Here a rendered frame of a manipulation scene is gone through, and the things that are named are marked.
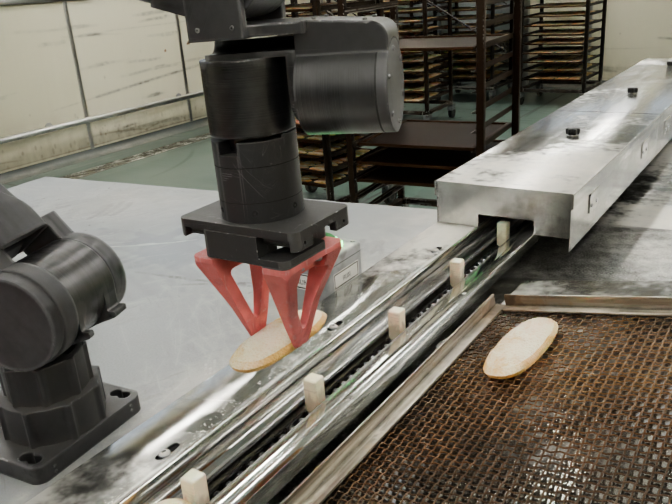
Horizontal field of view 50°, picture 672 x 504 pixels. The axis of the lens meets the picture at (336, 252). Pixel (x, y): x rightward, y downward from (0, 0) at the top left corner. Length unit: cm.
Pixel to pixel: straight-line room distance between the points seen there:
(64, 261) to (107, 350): 23
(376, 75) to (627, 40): 717
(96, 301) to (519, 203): 53
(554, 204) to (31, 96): 502
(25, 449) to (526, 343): 41
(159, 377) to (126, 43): 555
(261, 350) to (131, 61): 577
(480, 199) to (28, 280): 57
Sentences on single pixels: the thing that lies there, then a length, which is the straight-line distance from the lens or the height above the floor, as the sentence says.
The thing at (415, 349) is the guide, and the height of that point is 86.
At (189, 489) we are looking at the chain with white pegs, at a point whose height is 86.
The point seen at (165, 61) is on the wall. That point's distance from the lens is 648.
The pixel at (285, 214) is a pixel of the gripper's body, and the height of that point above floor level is 103.
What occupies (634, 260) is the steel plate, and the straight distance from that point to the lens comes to 96.
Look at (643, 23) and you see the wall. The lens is 753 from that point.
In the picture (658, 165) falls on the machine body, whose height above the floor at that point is 82.
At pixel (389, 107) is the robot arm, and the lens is 43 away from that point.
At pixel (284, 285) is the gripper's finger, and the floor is 99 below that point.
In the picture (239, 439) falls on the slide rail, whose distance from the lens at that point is 57.
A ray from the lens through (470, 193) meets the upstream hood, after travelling 92.
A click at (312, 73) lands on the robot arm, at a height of 112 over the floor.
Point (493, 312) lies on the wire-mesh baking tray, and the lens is 64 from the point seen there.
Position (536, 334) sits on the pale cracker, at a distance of 57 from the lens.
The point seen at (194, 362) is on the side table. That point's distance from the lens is 74.
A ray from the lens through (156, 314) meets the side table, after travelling 87.
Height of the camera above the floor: 117
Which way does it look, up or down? 21 degrees down
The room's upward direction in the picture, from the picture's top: 4 degrees counter-clockwise
